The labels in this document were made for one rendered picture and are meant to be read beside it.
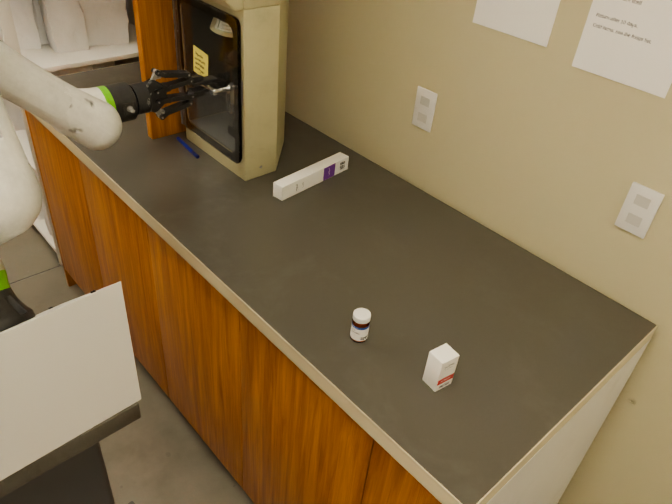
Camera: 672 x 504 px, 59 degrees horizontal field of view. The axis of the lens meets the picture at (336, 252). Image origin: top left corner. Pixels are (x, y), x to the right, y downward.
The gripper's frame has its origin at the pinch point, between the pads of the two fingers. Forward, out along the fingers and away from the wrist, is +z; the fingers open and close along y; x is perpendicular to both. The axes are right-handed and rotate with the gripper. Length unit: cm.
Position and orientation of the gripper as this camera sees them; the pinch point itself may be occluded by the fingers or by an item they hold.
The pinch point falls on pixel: (203, 84)
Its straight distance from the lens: 166.2
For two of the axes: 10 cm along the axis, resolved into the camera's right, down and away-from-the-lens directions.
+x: -6.7, -4.9, 5.7
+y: 0.8, -8.0, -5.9
